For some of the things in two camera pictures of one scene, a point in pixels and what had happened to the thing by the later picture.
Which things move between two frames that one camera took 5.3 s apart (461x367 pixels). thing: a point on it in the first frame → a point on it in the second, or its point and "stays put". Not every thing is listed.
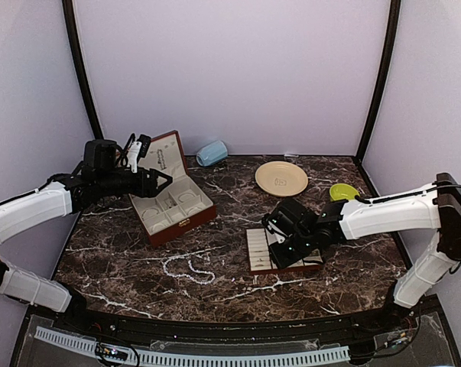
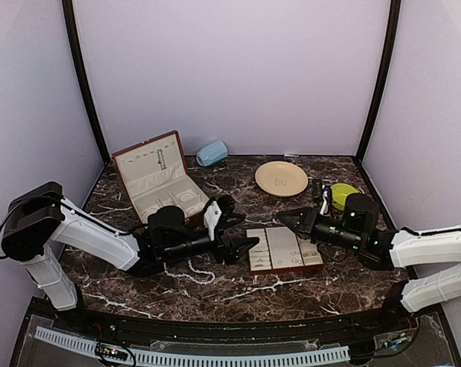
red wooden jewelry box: [180, 206] stays put
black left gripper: [150, 190] → [231, 254]
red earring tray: [261, 261] stays put
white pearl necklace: [186, 275] stays put
